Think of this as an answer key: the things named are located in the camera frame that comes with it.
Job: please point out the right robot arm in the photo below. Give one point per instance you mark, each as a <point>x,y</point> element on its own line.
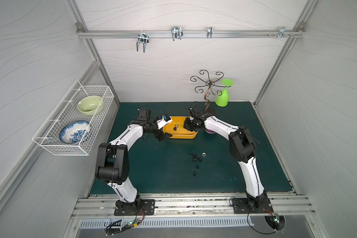
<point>242,149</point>

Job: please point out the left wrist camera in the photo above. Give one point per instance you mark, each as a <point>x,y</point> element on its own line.
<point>163,121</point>

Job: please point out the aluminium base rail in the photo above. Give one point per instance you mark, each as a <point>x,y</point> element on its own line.
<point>191,204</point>

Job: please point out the white vent grille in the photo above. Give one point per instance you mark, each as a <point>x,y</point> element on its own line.
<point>173,222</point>

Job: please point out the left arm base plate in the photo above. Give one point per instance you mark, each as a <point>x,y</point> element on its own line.
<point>147,206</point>

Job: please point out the metal double hook left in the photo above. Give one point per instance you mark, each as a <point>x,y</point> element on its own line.
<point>142,41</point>

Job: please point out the metal double hook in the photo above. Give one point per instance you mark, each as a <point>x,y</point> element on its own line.
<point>142,41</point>
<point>177,33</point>

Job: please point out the metal hook right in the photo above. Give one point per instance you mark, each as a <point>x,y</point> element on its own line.
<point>281,34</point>

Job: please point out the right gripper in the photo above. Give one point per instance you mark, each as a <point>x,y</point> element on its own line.
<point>191,123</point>

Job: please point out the metal double hook middle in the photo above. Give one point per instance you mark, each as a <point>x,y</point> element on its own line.
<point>177,33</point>

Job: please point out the small blue patterned bowl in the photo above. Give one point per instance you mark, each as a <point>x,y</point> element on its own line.
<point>210,131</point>

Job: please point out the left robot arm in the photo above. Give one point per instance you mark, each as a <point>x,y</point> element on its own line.
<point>113,166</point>

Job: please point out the aluminium top rail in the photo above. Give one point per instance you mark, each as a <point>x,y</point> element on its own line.
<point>187,34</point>

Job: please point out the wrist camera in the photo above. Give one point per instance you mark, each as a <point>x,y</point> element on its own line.
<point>192,113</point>
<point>163,121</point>

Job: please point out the green plastic goblet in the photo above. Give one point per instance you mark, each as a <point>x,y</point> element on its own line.
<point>222,99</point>

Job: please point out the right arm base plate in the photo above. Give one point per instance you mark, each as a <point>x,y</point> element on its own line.
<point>246,205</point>

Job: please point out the green ceramic bowl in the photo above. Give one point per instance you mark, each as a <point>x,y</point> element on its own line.
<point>91,105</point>

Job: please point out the blue white patterned plate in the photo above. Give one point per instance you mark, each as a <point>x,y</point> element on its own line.
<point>75,132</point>

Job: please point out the white wire basket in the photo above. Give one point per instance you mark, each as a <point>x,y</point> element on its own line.
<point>66,112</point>

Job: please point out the yellow plastic storage box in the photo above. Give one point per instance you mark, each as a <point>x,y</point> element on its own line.
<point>180,133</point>

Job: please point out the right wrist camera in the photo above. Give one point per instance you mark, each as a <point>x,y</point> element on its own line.
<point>192,113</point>

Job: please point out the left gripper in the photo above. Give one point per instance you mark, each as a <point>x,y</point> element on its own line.
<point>161,132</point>

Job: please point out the brown metal cup stand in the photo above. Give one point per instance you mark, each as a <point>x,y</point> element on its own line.
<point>207,87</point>

